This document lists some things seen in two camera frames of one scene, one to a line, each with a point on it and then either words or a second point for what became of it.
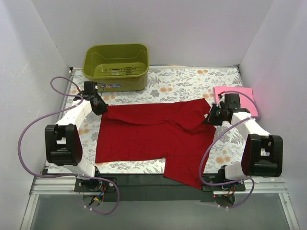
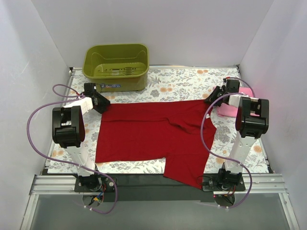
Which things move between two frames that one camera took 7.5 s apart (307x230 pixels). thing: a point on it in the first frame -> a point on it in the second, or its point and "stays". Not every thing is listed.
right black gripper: x=213 y=116 -> x=216 y=94
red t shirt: x=178 y=132 stays
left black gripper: x=100 y=107 stays
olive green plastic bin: x=117 y=67 stays
